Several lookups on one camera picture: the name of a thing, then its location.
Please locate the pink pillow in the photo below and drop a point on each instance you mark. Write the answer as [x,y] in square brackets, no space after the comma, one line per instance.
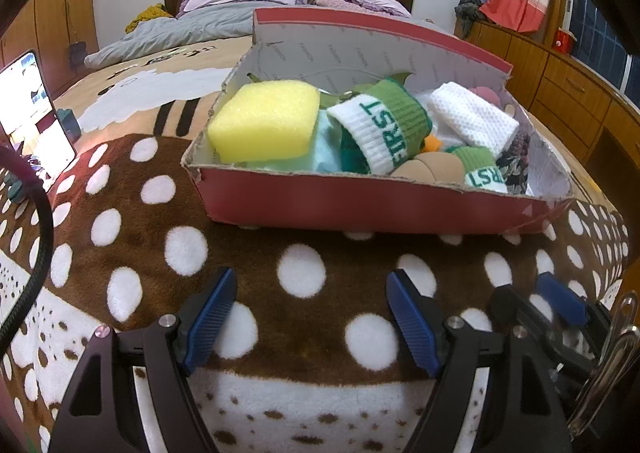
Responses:
[335,1]

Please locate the red container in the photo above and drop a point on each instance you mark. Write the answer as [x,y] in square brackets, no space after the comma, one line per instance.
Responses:
[563,40]

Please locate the light blue face mask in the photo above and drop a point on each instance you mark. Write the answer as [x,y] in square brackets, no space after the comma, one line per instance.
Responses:
[327,148]

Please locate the wooden wardrobe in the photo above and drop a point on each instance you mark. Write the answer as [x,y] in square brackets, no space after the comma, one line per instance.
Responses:
[50,18]

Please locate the dark floral sock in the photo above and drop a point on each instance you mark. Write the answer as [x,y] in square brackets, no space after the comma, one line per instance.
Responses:
[515,173]

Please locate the green ribbon bow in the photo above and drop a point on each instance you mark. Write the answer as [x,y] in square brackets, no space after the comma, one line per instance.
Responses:
[402,78]

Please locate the yellow cloth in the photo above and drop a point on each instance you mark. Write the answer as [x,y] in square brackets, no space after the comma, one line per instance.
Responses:
[147,18]

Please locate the dark clothes pile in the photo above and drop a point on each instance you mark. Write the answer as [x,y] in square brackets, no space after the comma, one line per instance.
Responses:
[467,13]

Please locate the white knitted cloth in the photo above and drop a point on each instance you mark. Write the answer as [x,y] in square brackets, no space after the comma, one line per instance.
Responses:
[470,118]

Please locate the green white sock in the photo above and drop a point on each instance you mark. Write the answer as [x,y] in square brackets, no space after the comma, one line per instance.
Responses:
[480,173]
[385,128]

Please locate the window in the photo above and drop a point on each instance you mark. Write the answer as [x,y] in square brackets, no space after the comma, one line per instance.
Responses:
[610,43]

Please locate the orange cloth bow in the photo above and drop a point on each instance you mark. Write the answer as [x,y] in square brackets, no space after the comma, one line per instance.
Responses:
[431,143]

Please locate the dark bag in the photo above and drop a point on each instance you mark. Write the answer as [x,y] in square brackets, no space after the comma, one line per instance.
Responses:
[77,53]

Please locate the grey duvet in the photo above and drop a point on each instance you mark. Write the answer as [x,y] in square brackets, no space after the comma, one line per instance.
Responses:
[175,33]

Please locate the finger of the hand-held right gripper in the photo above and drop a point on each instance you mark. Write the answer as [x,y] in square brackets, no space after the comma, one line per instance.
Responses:
[520,308]
[562,298]

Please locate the beige round item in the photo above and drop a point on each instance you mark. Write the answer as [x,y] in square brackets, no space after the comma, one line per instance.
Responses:
[425,170]

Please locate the red cardboard box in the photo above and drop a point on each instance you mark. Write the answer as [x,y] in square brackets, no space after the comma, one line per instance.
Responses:
[350,208]

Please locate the yellow sponge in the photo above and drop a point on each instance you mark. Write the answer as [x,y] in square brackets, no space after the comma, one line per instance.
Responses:
[260,123]

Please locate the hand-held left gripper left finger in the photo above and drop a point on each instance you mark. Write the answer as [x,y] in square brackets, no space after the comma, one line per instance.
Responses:
[210,320]

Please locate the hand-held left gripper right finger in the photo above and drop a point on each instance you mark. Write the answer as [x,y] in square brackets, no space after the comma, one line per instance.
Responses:
[412,320]

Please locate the brown spotted sheep blanket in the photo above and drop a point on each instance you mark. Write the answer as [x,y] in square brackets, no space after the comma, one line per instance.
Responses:
[250,243]

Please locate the wooden drawer cabinet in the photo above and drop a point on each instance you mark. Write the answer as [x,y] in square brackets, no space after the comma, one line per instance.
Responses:
[550,83]

